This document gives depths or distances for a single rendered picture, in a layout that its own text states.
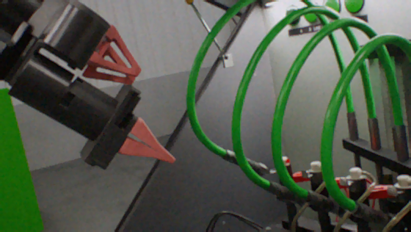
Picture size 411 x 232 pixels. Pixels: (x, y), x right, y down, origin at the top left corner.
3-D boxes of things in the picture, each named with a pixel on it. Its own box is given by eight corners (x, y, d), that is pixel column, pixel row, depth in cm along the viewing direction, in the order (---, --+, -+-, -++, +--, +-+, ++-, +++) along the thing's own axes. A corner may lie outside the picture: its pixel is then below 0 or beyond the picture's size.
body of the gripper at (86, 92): (146, 93, 52) (89, 57, 49) (97, 169, 51) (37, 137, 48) (135, 92, 58) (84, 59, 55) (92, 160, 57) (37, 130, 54)
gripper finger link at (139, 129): (190, 148, 54) (124, 108, 51) (159, 200, 53) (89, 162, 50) (175, 141, 60) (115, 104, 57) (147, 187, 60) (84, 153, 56)
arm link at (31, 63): (1, 87, 52) (-5, 89, 47) (34, 37, 53) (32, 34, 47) (56, 118, 55) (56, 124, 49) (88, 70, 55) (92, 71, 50)
